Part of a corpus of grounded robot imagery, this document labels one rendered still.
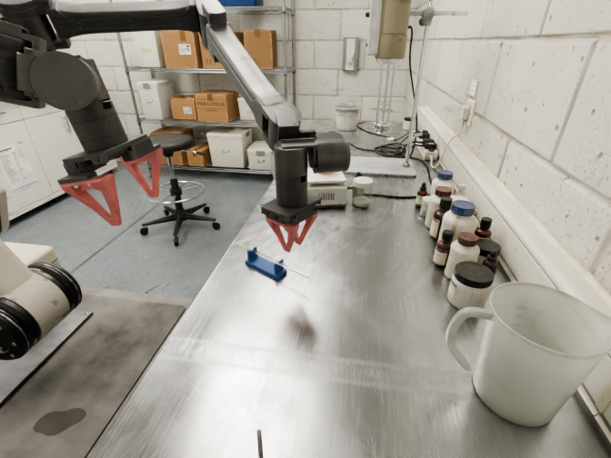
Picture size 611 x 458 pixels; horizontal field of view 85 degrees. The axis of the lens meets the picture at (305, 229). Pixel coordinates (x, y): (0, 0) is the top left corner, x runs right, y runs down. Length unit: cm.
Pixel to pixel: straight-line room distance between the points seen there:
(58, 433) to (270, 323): 66
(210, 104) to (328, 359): 287
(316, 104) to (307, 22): 68
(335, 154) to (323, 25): 283
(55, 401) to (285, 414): 79
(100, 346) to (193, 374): 72
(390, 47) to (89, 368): 135
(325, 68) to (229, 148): 114
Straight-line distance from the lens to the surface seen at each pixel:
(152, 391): 58
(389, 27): 129
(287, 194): 58
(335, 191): 100
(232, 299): 69
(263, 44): 310
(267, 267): 74
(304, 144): 58
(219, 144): 331
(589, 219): 72
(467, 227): 80
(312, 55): 338
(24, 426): 118
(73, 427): 111
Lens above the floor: 119
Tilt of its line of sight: 29 degrees down
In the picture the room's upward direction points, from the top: straight up
